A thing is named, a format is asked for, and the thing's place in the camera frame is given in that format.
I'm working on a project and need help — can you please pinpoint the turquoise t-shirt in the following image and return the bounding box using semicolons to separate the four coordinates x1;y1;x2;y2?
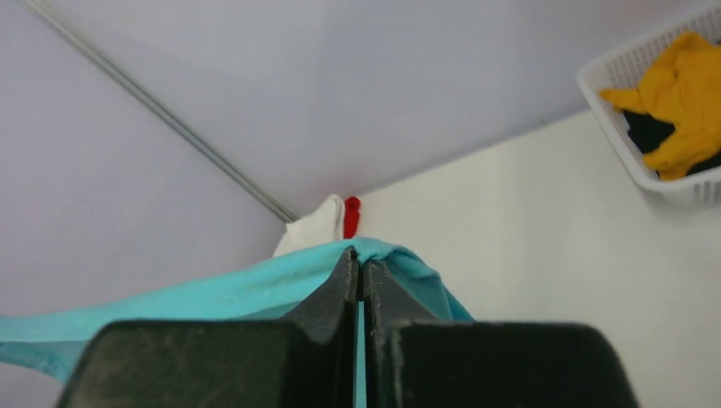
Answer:
1;238;471;383

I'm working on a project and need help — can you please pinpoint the white folded t-shirt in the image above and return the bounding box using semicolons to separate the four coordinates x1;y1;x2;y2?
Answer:
273;195;345;258

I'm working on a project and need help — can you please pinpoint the white plastic basket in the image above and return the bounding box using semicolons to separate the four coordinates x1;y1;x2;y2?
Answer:
577;1;720;209

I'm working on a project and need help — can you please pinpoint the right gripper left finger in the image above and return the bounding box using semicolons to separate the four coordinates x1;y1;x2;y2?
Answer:
58;247;359;407

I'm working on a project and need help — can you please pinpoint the yellow t-shirt in basket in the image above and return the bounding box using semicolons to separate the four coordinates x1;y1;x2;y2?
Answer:
599;31;720;181

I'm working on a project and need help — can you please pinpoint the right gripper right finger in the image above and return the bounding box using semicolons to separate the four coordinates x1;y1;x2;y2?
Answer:
362;261;638;407

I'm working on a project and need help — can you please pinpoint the black t-shirt in basket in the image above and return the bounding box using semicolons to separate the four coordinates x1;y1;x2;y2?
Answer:
622;110;720;176

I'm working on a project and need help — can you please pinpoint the red folded t-shirt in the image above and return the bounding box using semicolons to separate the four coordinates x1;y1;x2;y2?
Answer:
343;196;361;239

